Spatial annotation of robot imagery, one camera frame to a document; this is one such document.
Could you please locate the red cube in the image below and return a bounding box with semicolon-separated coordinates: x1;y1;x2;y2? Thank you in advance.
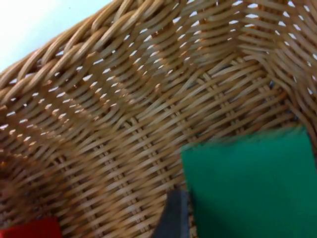
0;215;62;238

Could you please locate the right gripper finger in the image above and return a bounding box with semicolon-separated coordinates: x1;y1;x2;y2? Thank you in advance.
153;188;191;238

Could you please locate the pale wicker basket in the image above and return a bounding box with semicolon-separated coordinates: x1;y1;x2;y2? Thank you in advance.
0;0;317;238

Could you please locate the green cube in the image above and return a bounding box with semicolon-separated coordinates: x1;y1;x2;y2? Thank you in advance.
180;125;317;238

